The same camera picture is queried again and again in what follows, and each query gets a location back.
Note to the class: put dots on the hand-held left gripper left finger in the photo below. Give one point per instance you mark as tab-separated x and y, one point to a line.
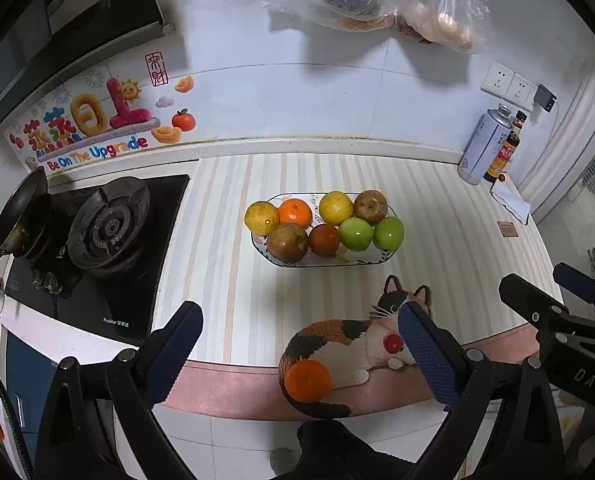
172	355

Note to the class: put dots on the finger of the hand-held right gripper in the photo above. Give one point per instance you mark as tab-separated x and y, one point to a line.
580	277
525	297

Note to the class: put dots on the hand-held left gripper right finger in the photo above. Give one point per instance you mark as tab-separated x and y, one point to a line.
427	355

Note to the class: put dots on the green apple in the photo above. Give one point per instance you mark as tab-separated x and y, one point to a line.
389	232
356	233

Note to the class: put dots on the oval floral ceramic plate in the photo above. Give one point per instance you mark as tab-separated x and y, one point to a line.
322	260

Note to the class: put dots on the red-orange persimmon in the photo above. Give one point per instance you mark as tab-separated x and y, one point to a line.
324	239

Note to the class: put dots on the dark red apple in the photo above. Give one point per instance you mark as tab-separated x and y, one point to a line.
371	206

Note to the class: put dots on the olive brown pear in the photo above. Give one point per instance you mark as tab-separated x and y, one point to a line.
288	242

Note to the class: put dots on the yellow-green citrus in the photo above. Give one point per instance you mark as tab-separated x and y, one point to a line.
261	217

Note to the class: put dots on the yellow citrus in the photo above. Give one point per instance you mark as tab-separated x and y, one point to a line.
336	207

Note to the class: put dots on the small brown square card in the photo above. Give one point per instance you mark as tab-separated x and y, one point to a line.
506	228

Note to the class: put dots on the black gas stove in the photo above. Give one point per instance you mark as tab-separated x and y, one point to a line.
127	290

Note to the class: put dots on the striped cat-print table cloth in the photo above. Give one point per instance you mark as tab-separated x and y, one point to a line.
217	285

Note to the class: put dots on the white folded cloth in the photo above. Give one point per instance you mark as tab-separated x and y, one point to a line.
512	202

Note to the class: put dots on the dark sauce bottle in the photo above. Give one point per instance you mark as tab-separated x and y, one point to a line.
505	152

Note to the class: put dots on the person's grey shoe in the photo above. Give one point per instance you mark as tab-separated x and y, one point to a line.
283	461

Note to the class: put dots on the grey gas canister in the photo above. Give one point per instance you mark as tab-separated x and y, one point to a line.
482	147

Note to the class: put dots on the black plug adapter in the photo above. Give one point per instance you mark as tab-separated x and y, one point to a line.
544	97

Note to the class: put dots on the black frying pan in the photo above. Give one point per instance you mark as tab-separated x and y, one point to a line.
19	215

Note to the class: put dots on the plastic bag of eggs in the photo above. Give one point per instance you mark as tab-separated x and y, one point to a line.
447	10

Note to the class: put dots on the black range hood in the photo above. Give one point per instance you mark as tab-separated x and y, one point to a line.
52	20

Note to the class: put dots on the white wall socket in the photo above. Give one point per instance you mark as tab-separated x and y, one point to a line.
497	77
520	90

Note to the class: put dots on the colourful wall sticker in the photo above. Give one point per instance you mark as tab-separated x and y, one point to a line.
97	125

